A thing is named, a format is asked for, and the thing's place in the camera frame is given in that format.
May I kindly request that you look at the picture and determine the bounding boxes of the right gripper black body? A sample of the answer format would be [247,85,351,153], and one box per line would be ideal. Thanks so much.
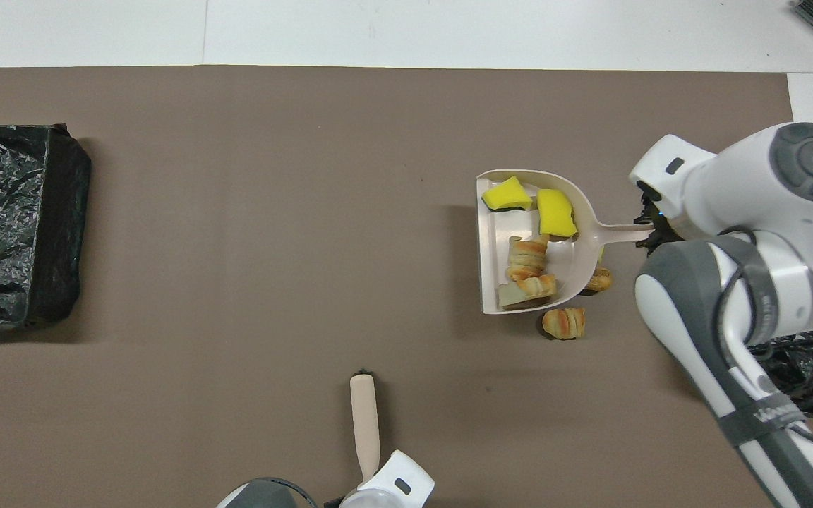
[636,181,679,256]

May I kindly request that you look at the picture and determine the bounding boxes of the beige hand brush black bristles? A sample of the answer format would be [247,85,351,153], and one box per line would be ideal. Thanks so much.
[349,370,382,488]

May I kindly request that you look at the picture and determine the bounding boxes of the notched yellow sponge piece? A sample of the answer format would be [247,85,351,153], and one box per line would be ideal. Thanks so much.
[536,188,579,239]

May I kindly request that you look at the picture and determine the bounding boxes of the elongated striped croissant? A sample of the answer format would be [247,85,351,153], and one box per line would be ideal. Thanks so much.
[506,236,550,281]

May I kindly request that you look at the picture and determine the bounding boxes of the pale bread chunk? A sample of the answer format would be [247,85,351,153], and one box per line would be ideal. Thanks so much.
[497,274,558,309]

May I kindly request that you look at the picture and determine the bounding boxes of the small yellow sponge wedge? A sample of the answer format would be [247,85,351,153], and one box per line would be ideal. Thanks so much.
[482,176,534,212]

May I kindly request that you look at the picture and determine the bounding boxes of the beige plastic dustpan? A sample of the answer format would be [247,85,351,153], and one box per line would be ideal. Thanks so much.
[476,169,654,315]

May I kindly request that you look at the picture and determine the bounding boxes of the black bag lined bin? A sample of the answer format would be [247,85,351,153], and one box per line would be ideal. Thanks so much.
[0,123,92,330]
[749,326,813,417]

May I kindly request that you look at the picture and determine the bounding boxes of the round striped croissant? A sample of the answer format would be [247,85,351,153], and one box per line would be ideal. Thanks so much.
[541,306,586,340]

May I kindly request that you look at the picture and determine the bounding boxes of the large brown paper mat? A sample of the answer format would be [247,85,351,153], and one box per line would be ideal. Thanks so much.
[0,66,813,508]

